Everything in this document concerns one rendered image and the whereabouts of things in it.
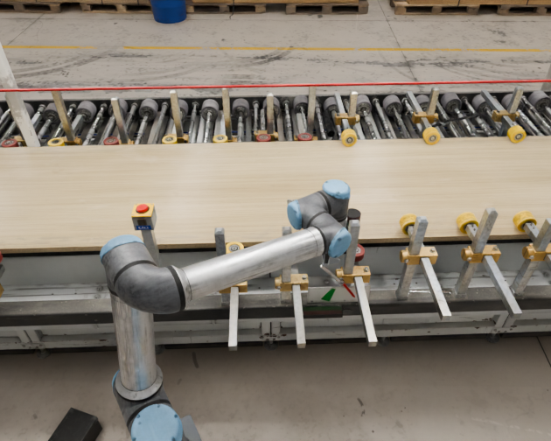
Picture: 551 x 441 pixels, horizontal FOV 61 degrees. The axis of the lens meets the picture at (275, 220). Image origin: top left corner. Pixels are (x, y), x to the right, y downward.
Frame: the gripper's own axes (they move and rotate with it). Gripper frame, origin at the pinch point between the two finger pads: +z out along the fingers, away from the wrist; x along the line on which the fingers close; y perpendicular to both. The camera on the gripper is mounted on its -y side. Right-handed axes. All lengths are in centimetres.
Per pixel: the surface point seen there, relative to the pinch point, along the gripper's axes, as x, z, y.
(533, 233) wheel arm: 18, 5, 89
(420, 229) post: 6.1, -10.2, 36.0
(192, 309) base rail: 4, 29, -53
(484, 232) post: 6, -8, 61
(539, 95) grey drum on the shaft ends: 160, 17, 162
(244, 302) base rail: 6.8, 29.5, -31.3
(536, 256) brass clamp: 5, 6, 85
